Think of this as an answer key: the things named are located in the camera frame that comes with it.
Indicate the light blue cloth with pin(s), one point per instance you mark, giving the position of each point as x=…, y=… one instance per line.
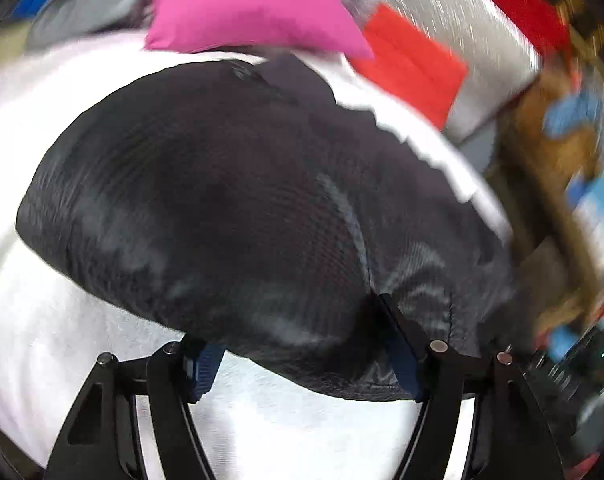
x=574, y=112

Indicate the pink pillow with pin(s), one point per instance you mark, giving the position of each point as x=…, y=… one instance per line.
x=247, y=5

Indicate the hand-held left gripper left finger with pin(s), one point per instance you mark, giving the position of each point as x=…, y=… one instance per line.
x=204, y=371

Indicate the blue and white packet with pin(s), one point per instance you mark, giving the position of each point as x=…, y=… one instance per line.
x=599, y=220

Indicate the wooden shelf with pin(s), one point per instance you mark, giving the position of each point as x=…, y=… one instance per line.
x=567, y=270

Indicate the red cloth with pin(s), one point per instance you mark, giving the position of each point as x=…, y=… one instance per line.
x=517, y=0

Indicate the red-orange pillow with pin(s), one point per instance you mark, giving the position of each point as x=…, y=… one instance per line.
x=414, y=67

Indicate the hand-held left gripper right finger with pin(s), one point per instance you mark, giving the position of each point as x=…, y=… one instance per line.
x=401, y=355

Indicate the black quilted jacket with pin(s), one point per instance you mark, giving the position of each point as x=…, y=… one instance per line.
x=242, y=220

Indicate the grey garment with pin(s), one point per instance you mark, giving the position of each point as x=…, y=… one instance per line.
x=97, y=0

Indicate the silver foil insulation mat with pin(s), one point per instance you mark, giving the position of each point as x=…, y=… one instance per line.
x=462, y=25

